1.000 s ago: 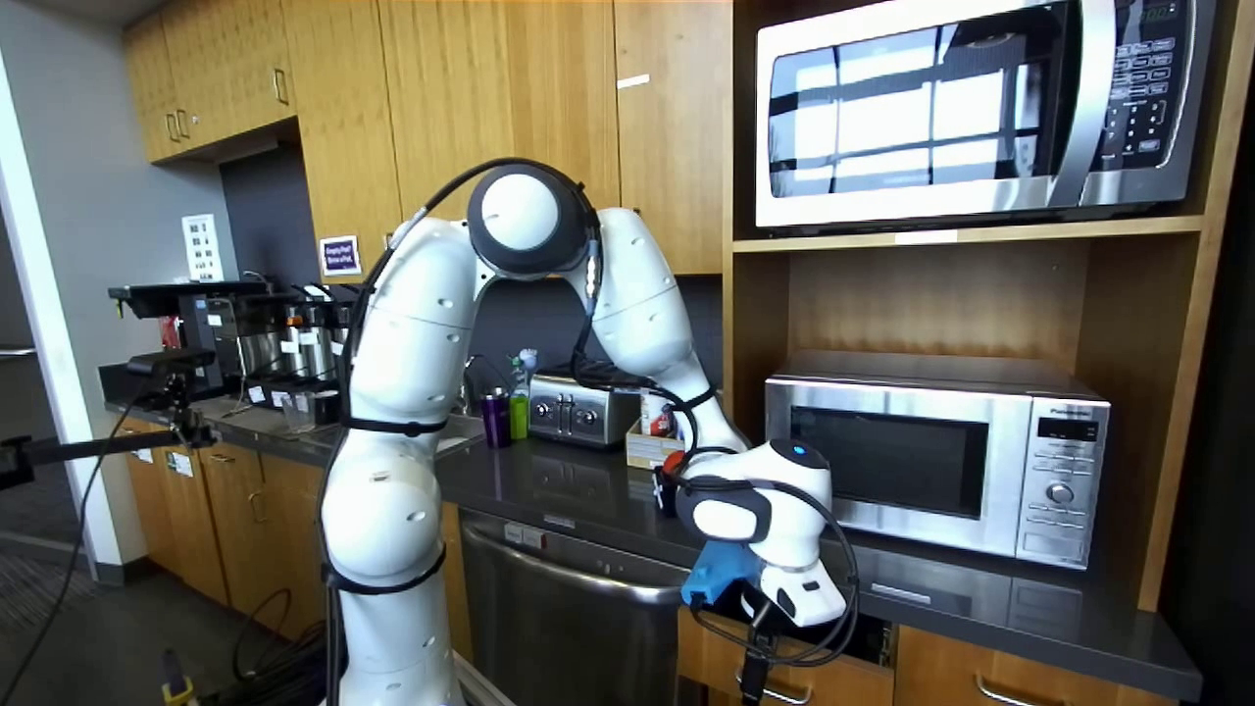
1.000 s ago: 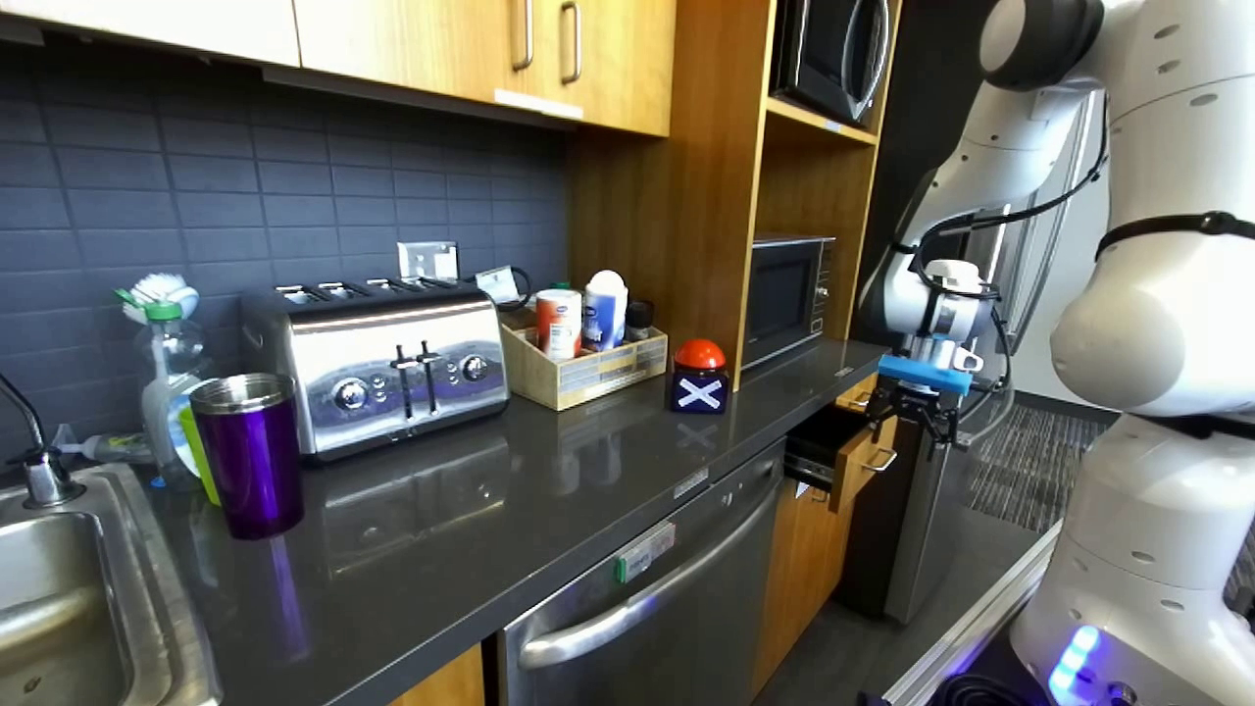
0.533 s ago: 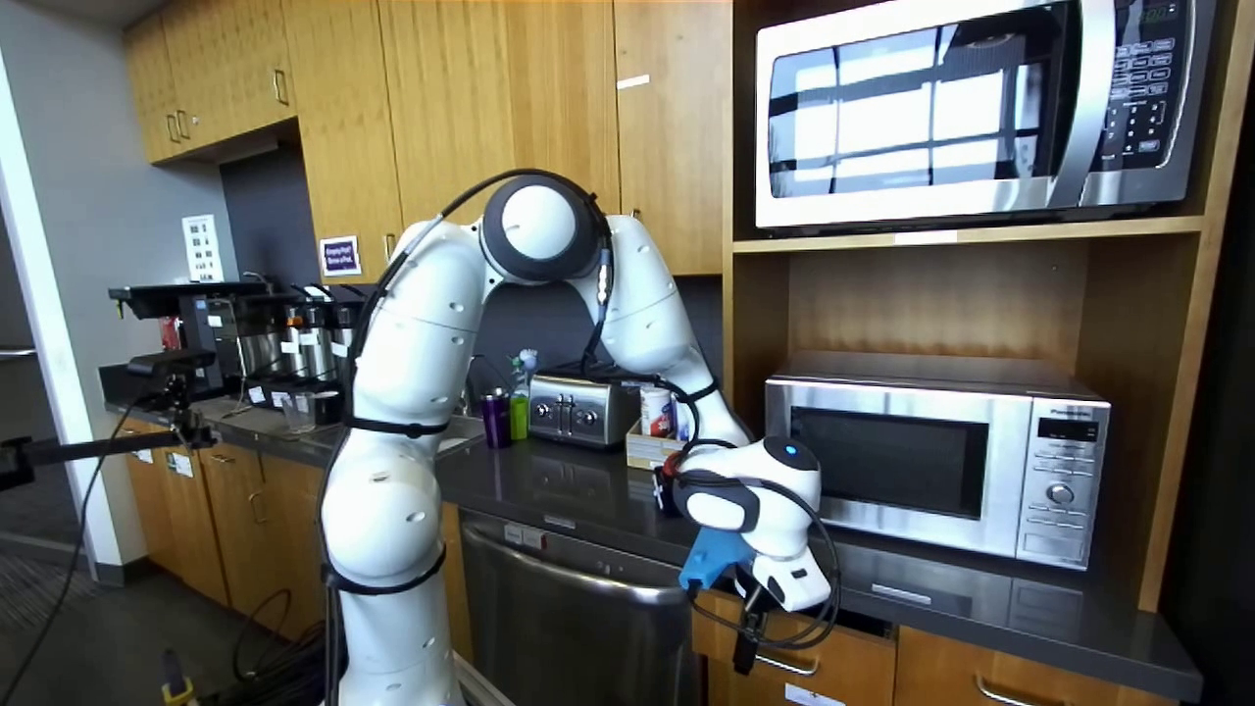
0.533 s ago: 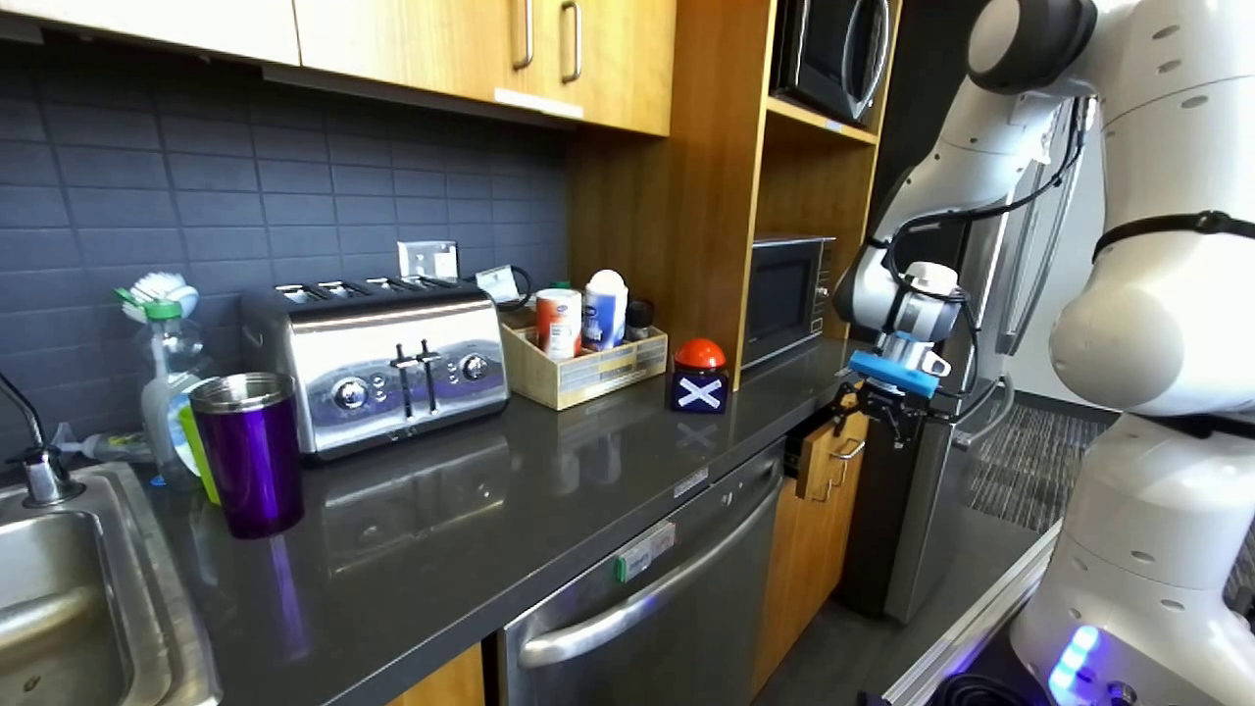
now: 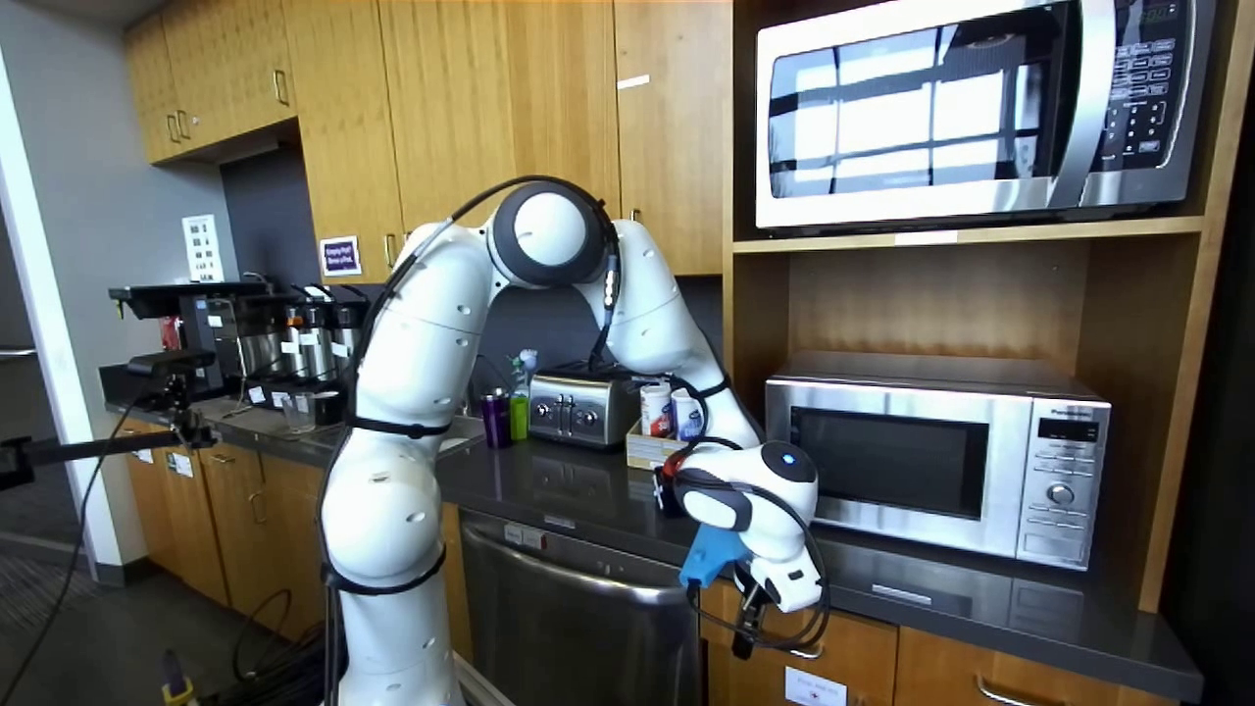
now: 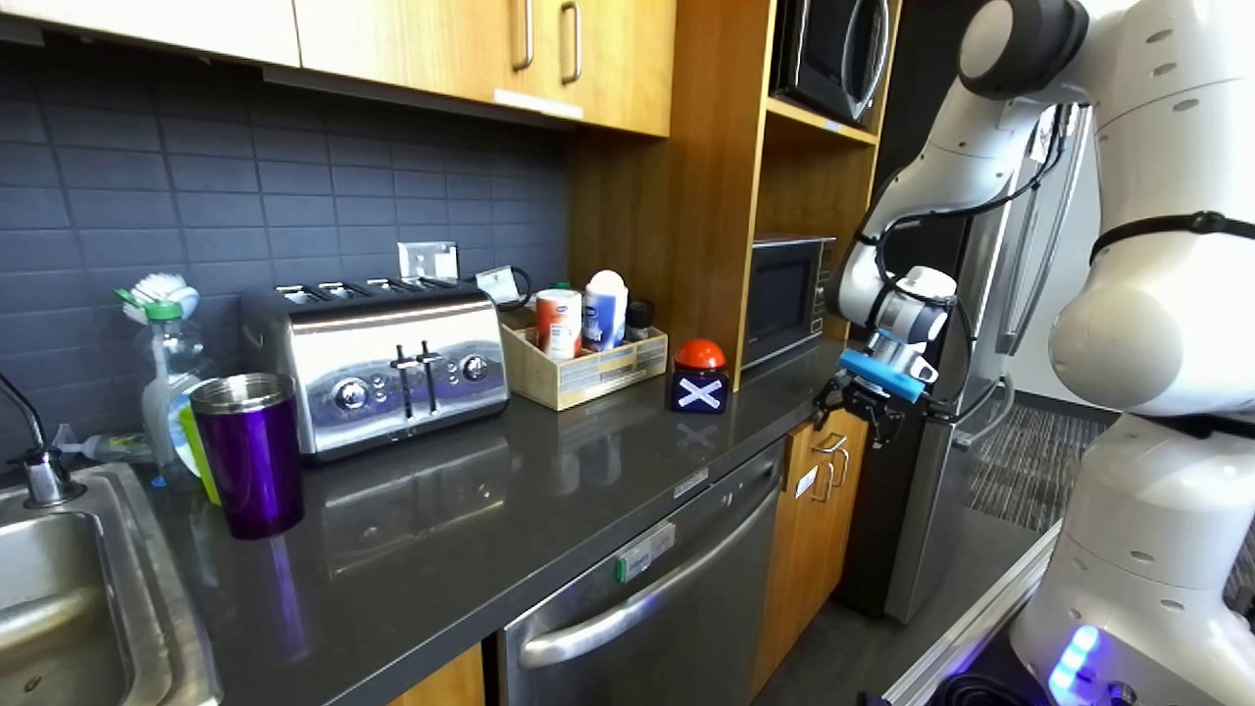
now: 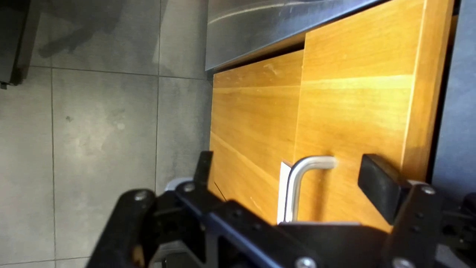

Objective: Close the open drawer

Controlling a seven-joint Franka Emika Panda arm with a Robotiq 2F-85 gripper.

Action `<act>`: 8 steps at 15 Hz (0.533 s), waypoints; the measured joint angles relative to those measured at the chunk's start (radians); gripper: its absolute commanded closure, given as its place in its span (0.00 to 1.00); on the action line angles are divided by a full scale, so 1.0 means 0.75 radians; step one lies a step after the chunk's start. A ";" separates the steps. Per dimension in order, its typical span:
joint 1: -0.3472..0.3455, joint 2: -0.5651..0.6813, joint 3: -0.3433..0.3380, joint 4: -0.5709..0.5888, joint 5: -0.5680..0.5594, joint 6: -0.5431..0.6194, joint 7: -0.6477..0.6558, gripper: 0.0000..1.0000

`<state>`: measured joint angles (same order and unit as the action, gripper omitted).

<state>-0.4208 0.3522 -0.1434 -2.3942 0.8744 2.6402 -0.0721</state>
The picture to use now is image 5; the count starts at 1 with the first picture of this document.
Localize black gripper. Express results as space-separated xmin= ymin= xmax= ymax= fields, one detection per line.
xmin=720 ymin=555 xmax=794 ymax=661

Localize closed wooden neighbour drawer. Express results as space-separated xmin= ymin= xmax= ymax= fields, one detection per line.
xmin=892 ymin=622 xmax=1183 ymax=706

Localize wooden lower cabinet door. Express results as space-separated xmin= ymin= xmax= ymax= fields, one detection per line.
xmin=701 ymin=655 xmax=903 ymax=706

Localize white cabinet label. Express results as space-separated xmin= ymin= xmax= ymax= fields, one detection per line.
xmin=781 ymin=661 xmax=851 ymax=706

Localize stainless steel dishwasher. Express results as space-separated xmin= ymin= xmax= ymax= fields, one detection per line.
xmin=459 ymin=514 xmax=709 ymax=706

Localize wooden condiment box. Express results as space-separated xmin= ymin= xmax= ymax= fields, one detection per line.
xmin=618 ymin=415 xmax=698 ymax=476

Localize white bottle with blue label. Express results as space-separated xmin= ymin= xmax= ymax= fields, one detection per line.
xmin=667 ymin=379 xmax=709 ymax=442

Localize small silver countertop microwave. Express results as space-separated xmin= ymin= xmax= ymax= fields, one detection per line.
xmin=760 ymin=363 xmax=1116 ymax=576

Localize white bottle with red label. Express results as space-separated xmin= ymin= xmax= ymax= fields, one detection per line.
xmin=635 ymin=376 xmax=676 ymax=440

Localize dishwasher label sticker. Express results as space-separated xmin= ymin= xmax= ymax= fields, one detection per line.
xmin=497 ymin=516 xmax=549 ymax=554

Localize stainless steel toaster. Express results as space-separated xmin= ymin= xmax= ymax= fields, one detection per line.
xmin=524 ymin=363 xmax=647 ymax=456

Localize green dish soap bottle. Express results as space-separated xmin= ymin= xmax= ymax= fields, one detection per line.
xmin=506 ymin=341 xmax=543 ymax=447

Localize purple metal tumbler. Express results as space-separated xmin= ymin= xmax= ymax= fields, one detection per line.
xmin=475 ymin=385 xmax=514 ymax=456

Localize wooden microwave shelf unit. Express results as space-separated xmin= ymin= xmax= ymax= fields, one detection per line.
xmin=718 ymin=0 xmax=1255 ymax=621

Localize wooden lower cabinets by sink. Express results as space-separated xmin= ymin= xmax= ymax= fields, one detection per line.
xmin=122 ymin=434 xmax=345 ymax=648

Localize large silver built-in microwave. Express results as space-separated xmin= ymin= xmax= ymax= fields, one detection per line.
xmin=748 ymin=0 xmax=1229 ymax=235

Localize yellow black floor tool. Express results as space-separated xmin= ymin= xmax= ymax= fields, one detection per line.
xmin=154 ymin=644 xmax=205 ymax=706

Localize wooden upper cabinets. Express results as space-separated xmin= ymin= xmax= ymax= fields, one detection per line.
xmin=122 ymin=0 xmax=737 ymax=286

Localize black espresso machine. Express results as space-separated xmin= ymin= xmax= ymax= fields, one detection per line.
xmin=105 ymin=276 xmax=275 ymax=398

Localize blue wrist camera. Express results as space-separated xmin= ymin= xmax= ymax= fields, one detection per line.
xmin=676 ymin=521 xmax=752 ymax=592

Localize black floor cable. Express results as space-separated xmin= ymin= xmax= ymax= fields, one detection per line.
xmin=224 ymin=584 xmax=301 ymax=685

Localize purple wall sign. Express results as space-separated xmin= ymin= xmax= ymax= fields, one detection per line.
xmin=312 ymin=232 xmax=370 ymax=283

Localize black camera on stand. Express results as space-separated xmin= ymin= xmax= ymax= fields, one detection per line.
xmin=0 ymin=345 xmax=224 ymax=498

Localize white printed wall sign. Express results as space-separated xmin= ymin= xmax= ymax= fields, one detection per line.
xmin=182 ymin=210 xmax=233 ymax=286

